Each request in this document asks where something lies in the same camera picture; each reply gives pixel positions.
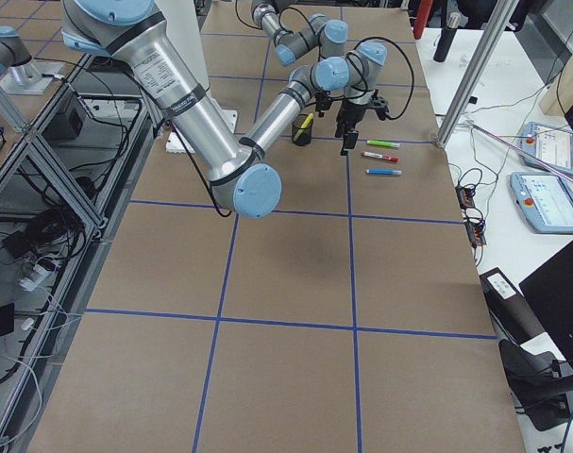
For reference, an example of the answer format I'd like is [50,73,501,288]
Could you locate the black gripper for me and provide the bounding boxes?
[315,92,333,117]
[335,90,389,156]

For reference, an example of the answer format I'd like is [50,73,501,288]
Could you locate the green highlighter pen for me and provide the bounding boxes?
[366,140,401,148]

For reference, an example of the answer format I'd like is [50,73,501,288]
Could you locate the red capped white marker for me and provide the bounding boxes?
[361,151,399,163]

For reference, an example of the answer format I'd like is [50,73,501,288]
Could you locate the yellow highlighter pen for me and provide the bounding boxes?
[300,113,313,129]

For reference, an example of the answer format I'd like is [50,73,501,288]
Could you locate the blue highlighter pen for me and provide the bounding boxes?
[365,168,402,176]

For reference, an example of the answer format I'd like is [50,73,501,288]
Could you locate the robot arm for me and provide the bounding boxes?
[251,1,351,120]
[61,1,387,218]

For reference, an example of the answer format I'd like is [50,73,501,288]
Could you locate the black mesh pen cup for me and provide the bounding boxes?
[291,113,313,146]

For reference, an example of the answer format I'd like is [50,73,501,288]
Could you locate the orange terminal adapter board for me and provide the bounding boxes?
[456,186,476,210]

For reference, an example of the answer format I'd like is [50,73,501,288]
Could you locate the red object at edge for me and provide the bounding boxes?
[413,0,433,40]

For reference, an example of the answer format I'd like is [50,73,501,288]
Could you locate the black steel water bottle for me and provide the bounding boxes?
[433,12,461,62]

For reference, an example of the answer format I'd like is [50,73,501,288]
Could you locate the brown table cover mat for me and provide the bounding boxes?
[28,8,524,452]

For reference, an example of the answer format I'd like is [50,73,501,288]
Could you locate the far blue teach pendant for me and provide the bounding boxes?
[518,122,573,176]

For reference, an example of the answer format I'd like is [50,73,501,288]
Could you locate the blue teach pendant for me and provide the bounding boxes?
[518,122,573,176]
[509,172,573,235]

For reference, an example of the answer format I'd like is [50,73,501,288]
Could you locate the near blue teach pendant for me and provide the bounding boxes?
[509,172,573,235]

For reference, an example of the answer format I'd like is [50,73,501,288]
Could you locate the white label remote box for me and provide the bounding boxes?
[487,273,516,300]

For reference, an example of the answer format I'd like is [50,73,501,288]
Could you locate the black monitor on desk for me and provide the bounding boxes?
[520,240,573,368]

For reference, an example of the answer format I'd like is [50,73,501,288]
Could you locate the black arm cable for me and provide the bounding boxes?
[346,38,415,122]

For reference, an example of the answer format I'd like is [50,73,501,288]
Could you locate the aluminium frame post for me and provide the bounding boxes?
[433,0,519,149]

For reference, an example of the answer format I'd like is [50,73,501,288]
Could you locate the aluminium frame rack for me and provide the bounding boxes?
[0,57,162,452]

